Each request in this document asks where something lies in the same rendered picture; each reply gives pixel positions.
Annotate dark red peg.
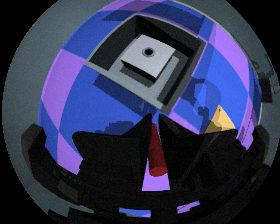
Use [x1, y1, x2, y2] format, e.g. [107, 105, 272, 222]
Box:
[147, 122, 167, 177]

